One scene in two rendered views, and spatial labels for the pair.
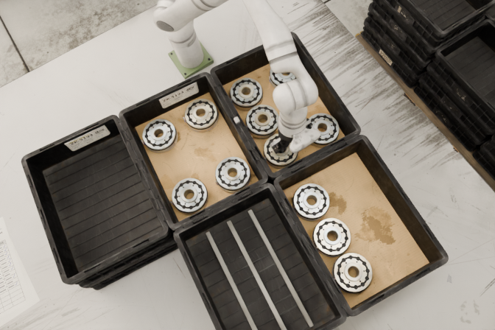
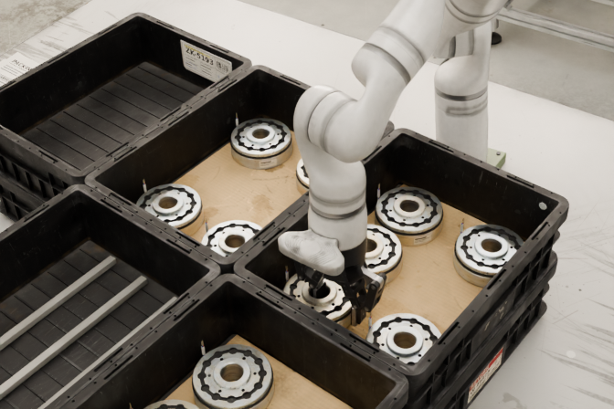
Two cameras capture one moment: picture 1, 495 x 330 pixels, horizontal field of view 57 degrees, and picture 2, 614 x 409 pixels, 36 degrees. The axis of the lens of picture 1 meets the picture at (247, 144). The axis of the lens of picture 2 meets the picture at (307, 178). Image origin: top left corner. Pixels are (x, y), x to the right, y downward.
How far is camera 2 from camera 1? 0.93 m
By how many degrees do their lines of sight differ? 43
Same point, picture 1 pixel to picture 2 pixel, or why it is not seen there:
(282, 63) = (361, 54)
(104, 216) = (100, 141)
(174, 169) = (213, 183)
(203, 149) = (269, 204)
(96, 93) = not seen: hidden behind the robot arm
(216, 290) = (11, 308)
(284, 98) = (307, 95)
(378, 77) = not seen: outside the picture
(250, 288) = (27, 352)
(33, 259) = not seen: hidden behind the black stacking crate
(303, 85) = (347, 105)
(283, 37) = (402, 26)
